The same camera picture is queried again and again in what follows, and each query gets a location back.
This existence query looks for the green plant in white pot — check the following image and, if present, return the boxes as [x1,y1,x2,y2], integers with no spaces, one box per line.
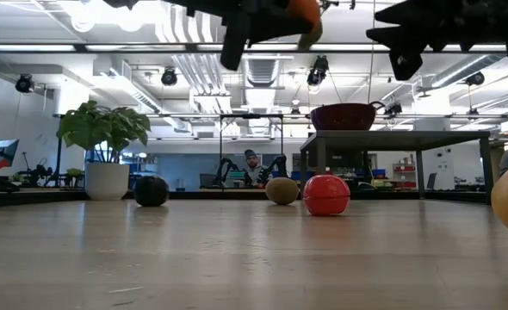
[56,99,152,202]

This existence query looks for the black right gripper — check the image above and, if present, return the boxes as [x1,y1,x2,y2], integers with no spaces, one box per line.
[365,0,508,82]

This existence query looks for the black table edge rail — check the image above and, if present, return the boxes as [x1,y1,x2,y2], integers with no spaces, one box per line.
[167,189,492,204]

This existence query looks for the black overhead light beam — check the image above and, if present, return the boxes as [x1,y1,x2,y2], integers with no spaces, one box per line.
[0,41,508,55]

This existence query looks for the small background potted plant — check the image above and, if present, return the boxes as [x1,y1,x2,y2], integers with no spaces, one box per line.
[65,167,84,189]

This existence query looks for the red tomato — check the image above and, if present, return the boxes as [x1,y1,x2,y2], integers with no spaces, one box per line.
[302,173,351,217]

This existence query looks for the red storage bin shelf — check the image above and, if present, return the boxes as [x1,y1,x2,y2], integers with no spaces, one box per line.
[392,161,417,189]

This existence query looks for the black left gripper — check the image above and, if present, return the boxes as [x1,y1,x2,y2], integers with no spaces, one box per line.
[167,0,315,72]

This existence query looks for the background tilted monitor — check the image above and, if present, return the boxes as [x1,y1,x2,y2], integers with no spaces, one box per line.
[0,138,21,171]

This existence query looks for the grey perforated metal shelf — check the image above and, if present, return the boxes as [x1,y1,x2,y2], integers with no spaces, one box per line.
[299,129,494,206]

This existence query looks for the orange fruit with leaf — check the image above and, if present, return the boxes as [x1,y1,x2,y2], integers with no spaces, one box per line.
[286,0,324,52]

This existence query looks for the brown-green kiwi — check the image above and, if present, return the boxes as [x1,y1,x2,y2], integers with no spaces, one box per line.
[265,176,301,206]

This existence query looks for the magenta plastic colander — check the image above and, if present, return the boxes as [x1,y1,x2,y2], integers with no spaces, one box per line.
[308,101,387,132]

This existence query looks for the black ceiling spotlight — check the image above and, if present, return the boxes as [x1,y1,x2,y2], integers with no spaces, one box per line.
[15,73,34,94]
[306,54,330,87]
[160,67,179,87]
[465,71,486,87]
[382,101,404,118]

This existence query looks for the black ribbed round fruit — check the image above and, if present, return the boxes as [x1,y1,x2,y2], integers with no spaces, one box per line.
[133,174,170,208]

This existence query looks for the silver ceiling air duct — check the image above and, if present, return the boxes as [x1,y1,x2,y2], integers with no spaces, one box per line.
[243,53,283,87]

